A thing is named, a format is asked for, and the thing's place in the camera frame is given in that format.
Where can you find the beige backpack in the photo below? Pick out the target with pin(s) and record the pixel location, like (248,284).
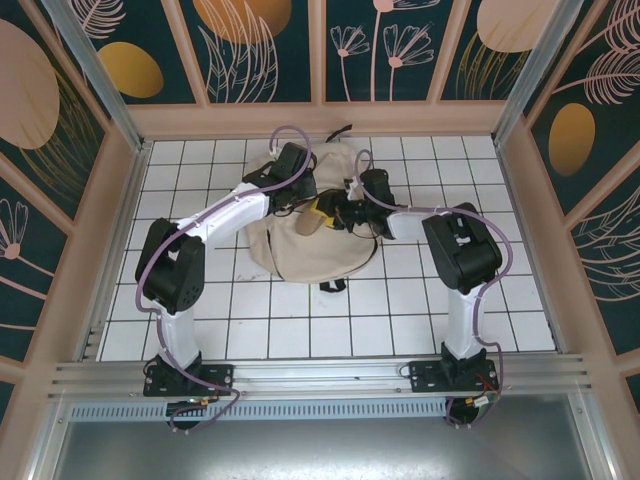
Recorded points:
(310,255)

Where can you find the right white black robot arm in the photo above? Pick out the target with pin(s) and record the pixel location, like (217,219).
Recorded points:
(462,245)

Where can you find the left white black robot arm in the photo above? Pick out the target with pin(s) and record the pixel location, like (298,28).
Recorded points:
(225,212)

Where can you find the green controller board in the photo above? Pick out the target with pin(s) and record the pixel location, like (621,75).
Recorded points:
(484,402)

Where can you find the grey metal sheet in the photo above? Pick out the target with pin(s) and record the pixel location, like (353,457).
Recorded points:
(320,450)

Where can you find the aluminium front rail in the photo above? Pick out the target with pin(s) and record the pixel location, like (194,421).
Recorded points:
(320,375)

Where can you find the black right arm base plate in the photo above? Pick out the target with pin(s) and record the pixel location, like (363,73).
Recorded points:
(425,375)

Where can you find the aluminium side rail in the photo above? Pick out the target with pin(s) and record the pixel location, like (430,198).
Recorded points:
(130,200)

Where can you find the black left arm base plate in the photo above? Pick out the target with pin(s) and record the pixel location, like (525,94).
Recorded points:
(220,377)

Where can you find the aluminium corner post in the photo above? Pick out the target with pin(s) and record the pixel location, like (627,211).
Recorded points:
(100,75)
(536,75)

